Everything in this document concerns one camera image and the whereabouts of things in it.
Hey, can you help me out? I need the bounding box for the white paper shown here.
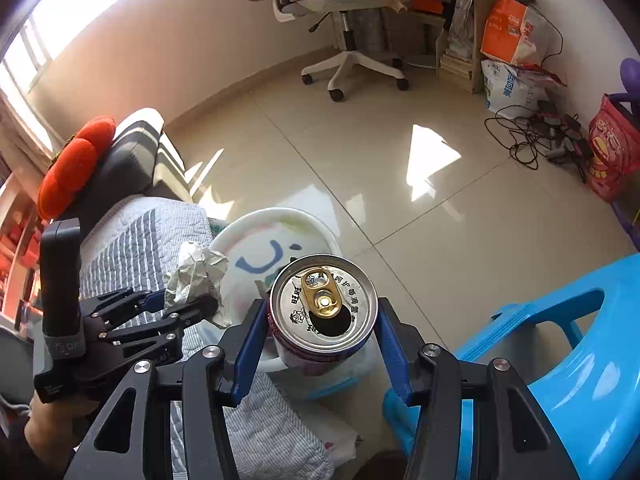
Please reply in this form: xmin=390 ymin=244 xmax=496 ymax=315
xmin=163 ymin=240 xmax=232 ymax=328

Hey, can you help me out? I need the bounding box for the pink drink can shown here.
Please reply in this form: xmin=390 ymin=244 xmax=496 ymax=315
xmin=267 ymin=254 xmax=378 ymax=376

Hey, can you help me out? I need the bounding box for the white patterned trash bin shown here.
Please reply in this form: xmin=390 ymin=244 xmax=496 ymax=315
xmin=209 ymin=207 xmax=374 ymax=400

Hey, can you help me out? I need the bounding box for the person left hand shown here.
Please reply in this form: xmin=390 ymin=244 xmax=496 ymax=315
xmin=24 ymin=392 xmax=100 ymax=471

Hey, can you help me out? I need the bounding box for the grey striped quilted cover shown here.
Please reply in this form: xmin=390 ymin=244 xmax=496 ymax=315
xmin=79 ymin=198 xmax=334 ymax=479

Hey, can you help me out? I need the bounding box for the pink white bookshelf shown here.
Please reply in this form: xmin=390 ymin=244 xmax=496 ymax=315
xmin=1 ymin=174 xmax=43 ymax=325

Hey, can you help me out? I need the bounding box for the red tomato cushion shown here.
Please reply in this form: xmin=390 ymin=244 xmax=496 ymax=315
xmin=37 ymin=116 xmax=116 ymax=220

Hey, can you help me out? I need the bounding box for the black seat cushion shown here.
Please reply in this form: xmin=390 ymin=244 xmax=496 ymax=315
xmin=60 ymin=107 xmax=192 ymax=236

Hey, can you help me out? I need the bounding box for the blue plastic stool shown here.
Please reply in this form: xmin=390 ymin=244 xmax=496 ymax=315
xmin=383 ymin=256 xmax=639 ymax=479

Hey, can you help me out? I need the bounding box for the white plastic bag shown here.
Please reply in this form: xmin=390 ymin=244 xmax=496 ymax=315
xmin=480 ymin=60 xmax=548 ymax=119

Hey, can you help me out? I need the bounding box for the red snack bag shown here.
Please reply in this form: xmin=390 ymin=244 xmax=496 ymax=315
xmin=588 ymin=92 xmax=639 ymax=203

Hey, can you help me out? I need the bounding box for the orange cardboard box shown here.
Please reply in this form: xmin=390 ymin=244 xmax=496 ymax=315
xmin=480 ymin=0 xmax=553 ymax=66

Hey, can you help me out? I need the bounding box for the white office chair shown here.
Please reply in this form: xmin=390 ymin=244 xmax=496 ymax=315
xmin=272 ymin=0 xmax=409 ymax=102

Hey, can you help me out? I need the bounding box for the purple toy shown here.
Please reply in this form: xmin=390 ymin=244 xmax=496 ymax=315
xmin=612 ymin=58 xmax=640 ymax=104

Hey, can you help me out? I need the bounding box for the black cable tangle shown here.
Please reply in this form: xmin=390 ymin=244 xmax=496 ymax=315
xmin=482 ymin=102 xmax=597 ymax=183

